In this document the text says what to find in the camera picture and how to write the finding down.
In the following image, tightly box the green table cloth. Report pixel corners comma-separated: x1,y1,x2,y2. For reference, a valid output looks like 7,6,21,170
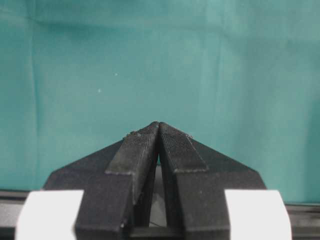
0,0,320,203

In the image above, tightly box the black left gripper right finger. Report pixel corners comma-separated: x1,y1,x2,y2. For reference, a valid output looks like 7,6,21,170
159,122,266,232

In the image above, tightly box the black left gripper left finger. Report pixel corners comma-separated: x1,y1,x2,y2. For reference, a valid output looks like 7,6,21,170
43,121,159,235

